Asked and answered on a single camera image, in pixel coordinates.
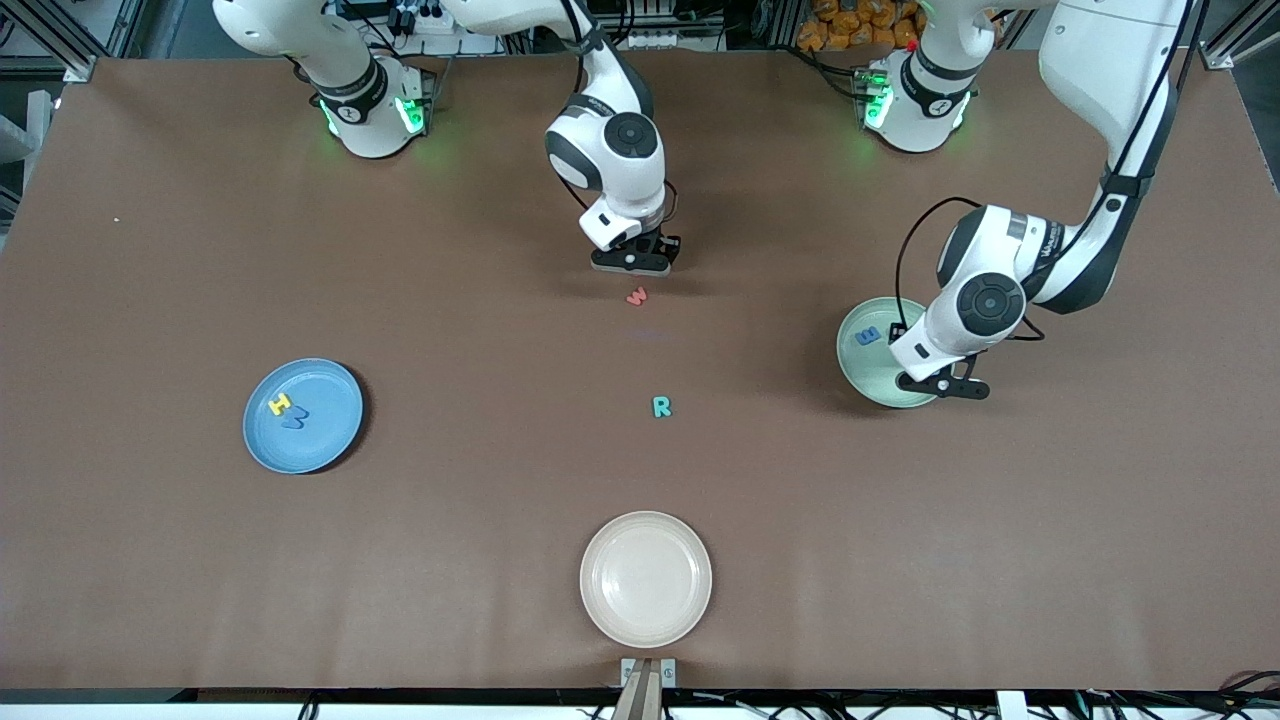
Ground orange bagged items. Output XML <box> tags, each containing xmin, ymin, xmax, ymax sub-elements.
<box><xmin>797</xmin><ymin>0</ymin><xmax>926</xmax><ymax>53</ymax></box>

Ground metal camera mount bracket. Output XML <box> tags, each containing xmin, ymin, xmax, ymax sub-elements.
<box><xmin>620</xmin><ymin>657</ymin><xmax>678</xmax><ymax>720</ymax></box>

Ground aluminium frame post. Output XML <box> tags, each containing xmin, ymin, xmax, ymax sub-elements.
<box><xmin>1200</xmin><ymin>0</ymin><xmax>1280</xmax><ymax>71</ymax></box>
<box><xmin>0</xmin><ymin>0</ymin><xmax>98</xmax><ymax>83</ymax></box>

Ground electronics rack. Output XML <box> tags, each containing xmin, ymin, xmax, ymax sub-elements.
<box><xmin>578</xmin><ymin>0</ymin><xmax>723</xmax><ymax>51</ymax></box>

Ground blue plate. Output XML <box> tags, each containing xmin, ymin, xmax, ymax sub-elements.
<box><xmin>243</xmin><ymin>358</ymin><xmax>365</xmax><ymax>475</ymax></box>

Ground beige plate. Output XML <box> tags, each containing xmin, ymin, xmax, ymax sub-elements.
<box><xmin>579</xmin><ymin>511</ymin><xmax>714</xmax><ymax>649</ymax></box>

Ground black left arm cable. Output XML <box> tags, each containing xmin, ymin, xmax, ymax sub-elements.
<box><xmin>894</xmin><ymin>196</ymin><xmax>1046</xmax><ymax>343</ymax></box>

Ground green plate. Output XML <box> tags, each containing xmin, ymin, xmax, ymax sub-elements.
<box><xmin>836</xmin><ymin>296</ymin><xmax>946</xmax><ymax>410</ymax></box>

